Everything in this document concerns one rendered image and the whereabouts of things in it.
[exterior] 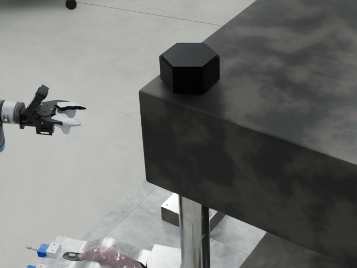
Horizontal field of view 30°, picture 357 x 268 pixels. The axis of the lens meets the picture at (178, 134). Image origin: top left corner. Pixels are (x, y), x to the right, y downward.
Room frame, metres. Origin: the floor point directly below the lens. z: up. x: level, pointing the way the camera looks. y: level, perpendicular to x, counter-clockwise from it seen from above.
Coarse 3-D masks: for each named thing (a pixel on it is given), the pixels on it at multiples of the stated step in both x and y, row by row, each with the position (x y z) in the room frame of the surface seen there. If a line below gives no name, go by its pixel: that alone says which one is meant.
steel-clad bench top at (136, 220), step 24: (144, 192) 2.08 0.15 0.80; (168, 192) 2.08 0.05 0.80; (120, 216) 1.95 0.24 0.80; (144, 216) 1.94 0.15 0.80; (120, 240) 1.81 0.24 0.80; (144, 240) 1.81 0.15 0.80; (168, 240) 1.80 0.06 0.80; (216, 240) 1.79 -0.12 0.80; (240, 240) 1.78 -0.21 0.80; (216, 264) 1.67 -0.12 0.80; (240, 264) 1.66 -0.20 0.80
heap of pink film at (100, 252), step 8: (96, 248) 1.67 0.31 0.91; (104, 248) 1.66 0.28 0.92; (112, 248) 1.66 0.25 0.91; (80, 256) 1.67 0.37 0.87; (88, 256) 1.64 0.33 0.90; (96, 256) 1.63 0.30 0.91; (104, 256) 1.62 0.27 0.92; (112, 256) 1.63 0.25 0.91; (120, 256) 1.64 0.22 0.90; (128, 256) 1.65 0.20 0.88; (112, 264) 1.60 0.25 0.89; (120, 264) 1.60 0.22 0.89; (128, 264) 1.59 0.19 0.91; (136, 264) 1.61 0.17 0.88
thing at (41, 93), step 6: (42, 84) 1.77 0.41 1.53; (36, 90) 1.76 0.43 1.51; (42, 90) 1.74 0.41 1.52; (36, 96) 1.73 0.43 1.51; (42, 96) 1.73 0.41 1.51; (30, 102) 1.77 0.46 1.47; (36, 102) 1.74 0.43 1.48; (30, 108) 1.74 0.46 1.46; (36, 108) 1.74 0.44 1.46; (30, 114) 1.74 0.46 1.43
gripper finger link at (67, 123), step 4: (56, 116) 1.73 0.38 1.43; (60, 116) 1.73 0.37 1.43; (60, 120) 1.71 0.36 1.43; (64, 120) 1.71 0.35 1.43; (68, 120) 1.71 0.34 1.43; (72, 120) 1.71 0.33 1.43; (76, 120) 1.72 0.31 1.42; (56, 124) 1.73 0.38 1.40; (64, 124) 1.70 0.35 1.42; (68, 124) 1.70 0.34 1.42; (72, 124) 1.70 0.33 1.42; (76, 124) 1.70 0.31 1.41; (80, 124) 1.71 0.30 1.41; (64, 128) 1.72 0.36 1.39; (68, 128) 1.71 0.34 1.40; (64, 132) 1.72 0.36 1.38; (68, 132) 1.71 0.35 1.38
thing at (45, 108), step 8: (24, 104) 1.80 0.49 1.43; (40, 104) 1.78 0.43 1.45; (48, 104) 1.78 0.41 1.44; (16, 112) 1.75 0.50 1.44; (40, 112) 1.74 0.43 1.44; (48, 112) 1.74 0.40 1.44; (16, 120) 1.74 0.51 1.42; (24, 120) 1.76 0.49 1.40; (32, 120) 1.76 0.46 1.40; (40, 120) 1.73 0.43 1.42; (40, 128) 1.74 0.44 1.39; (48, 128) 1.74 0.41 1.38
